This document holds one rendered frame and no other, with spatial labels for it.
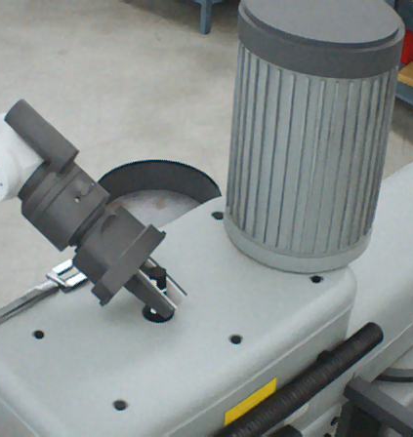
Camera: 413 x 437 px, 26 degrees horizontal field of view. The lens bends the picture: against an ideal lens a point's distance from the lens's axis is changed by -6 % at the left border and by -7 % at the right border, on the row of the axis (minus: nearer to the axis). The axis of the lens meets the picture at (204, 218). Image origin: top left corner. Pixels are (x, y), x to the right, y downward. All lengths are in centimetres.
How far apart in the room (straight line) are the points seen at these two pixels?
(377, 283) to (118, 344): 47
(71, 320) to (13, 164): 20
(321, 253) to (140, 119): 399
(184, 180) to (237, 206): 247
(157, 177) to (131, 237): 260
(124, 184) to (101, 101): 169
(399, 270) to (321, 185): 36
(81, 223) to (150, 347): 16
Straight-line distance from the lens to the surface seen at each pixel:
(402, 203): 155
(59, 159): 103
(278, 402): 112
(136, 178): 365
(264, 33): 102
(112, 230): 105
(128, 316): 109
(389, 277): 139
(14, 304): 110
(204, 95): 535
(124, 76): 554
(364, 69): 102
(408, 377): 156
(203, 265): 116
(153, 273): 105
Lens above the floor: 263
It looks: 37 degrees down
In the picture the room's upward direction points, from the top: 4 degrees clockwise
